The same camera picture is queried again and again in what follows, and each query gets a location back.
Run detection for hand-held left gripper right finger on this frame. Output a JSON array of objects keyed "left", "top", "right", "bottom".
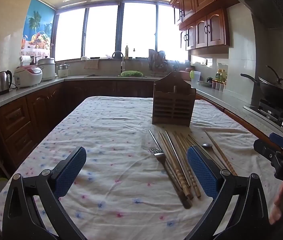
[{"left": 187, "top": 145, "right": 272, "bottom": 240}]

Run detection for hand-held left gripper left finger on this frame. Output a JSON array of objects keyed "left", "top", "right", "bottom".
[{"left": 2, "top": 146, "right": 87, "bottom": 240}]

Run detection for pile of wooden chopsticks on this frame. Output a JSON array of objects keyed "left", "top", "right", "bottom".
[{"left": 158, "top": 130, "right": 207, "bottom": 200}]

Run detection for wooden chopstick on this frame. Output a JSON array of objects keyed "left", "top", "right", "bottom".
[{"left": 204, "top": 130, "right": 237, "bottom": 177}]

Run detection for steel spoon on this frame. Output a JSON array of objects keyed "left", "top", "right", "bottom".
[{"left": 201, "top": 142, "right": 228, "bottom": 170}]

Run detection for steel chopstick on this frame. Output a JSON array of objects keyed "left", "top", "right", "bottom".
[
  {"left": 165, "top": 129, "right": 191, "bottom": 193},
  {"left": 149, "top": 129, "right": 162, "bottom": 150}
]

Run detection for steel fork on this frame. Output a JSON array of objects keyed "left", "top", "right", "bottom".
[{"left": 149, "top": 148, "right": 192, "bottom": 209}]

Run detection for wooden utensil holder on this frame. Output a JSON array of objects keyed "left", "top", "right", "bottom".
[{"left": 152, "top": 71, "right": 196, "bottom": 127}]

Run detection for gas stove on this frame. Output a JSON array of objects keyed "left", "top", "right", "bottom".
[{"left": 244, "top": 99, "right": 283, "bottom": 128}]

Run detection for black wok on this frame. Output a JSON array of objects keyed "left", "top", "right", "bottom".
[{"left": 240, "top": 65, "right": 283, "bottom": 109}]

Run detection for floral white tablecloth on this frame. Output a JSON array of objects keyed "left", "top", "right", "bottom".
[{"left": 0, "top": 95, "right": 282, "bottom": 240}]

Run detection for wooden lower cabinets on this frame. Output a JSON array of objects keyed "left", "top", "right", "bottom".
[{"left": 0, "top": 79, "right": 157, "bottom": 178}]

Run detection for wooden cabinets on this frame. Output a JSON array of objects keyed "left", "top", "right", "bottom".
[
  {"left": 0, "top": 79, "right": 157, "bottom": 178},
  {"left": 170, "top": 0, "right": 241, "bottom": 52}
]

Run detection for white spice jars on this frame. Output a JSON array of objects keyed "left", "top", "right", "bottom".
[{"left": 212, "top": 80, "right": 226, "bottom": 92}]

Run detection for cooking oil bottles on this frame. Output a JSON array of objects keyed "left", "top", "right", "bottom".
[{"left": 216, "top": 69, "right": 228, "bottom": 82}]

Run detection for small white stew pot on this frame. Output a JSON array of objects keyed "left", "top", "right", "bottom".
[{"left": 58, "top": 63, "right": 70, "bottom": 78}]

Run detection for pink white rice cooker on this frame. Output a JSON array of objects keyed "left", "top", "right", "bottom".
[{"left": 14, "top": 65, "right": 43, "bottom": 88}]

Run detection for large white cooker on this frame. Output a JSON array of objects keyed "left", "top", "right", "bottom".
[{"left": 38, "top": 57, "right": 56, "bottom": 82}]

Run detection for hanging dish cloth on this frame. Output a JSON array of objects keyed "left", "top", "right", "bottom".
[{"left": 84, "top": 59, "right": 99, "bottom": 70}]

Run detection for steel electric kettle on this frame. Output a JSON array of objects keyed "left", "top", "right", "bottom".
[{"left": 0, "top": 70, "right": 13, "bottom": 95}]

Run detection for green colander basket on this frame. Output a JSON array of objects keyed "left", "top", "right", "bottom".
[{"left": 121, "top": 70, "right": 143, "bottom": 77}]

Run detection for paper towel roll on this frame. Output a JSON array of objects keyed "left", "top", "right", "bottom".
[{"left": 19, "top": 56, "right": 32, "bottom": 67}]

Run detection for dish rack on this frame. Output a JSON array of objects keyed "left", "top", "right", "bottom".
[{"left": 148, "top": 49, "right": 168, "bottom": 77}]

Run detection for curved steel faucet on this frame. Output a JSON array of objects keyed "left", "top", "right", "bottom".
[{"left": 111, "top": 51, "right": 125, "bottom": 75}]

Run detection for wooden upper cabinets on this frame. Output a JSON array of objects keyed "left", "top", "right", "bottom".
[{"left": 170, "top": 0, "right": 241, "bottom": 52}]

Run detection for kitchen window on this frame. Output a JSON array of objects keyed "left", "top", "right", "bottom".
[{"left": 54, "top": 1, "right": 189, "bottom": 62}]

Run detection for tropical fruit wall poster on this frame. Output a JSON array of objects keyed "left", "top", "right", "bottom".
[{"left": 21, "top": 0, "right": 57, "bottom": 57}]

